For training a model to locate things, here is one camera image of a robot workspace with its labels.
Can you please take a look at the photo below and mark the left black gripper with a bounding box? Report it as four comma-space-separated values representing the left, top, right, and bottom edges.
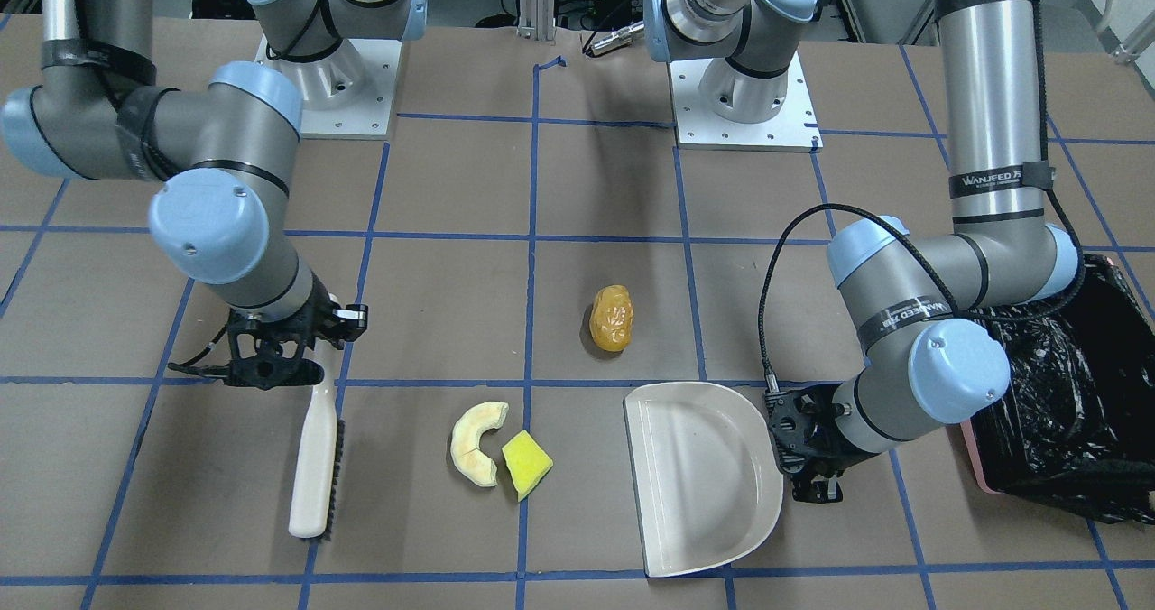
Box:
763, 384, 871, 504

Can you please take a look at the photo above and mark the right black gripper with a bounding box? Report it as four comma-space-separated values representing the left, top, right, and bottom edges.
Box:
226, 302, 370, 390

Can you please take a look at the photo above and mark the white plastic dustpan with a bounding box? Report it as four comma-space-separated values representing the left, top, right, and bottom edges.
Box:
624, 384, 784, 578

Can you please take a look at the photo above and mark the white hand brush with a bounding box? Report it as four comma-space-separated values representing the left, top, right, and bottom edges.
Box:
288, 339, 343, 540

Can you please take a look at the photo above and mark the pale melon rind slice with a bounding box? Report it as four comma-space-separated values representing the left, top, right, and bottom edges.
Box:
449, 401, 509, 488

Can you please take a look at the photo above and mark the orange trash ball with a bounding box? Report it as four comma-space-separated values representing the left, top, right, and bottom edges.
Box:
588, 284, 634, 354

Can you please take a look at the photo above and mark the yellow sponge wedge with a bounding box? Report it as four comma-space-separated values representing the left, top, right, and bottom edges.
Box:
502, 430, 554, 503

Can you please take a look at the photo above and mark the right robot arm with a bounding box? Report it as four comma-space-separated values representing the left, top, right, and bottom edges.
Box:
3, 0, 429, 390

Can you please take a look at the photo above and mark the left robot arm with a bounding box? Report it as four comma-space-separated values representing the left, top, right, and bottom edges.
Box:
642, 0, 1082, 504

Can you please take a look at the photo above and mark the bin with black bag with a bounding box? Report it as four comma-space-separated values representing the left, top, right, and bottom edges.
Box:
964, 254, 1154, 525

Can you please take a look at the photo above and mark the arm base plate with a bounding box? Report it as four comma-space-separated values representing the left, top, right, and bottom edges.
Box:
668, 54, 824, 153
255, 38, 404, 140

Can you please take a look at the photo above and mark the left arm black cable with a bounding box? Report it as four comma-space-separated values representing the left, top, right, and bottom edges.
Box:
758, 203, 1085, 396

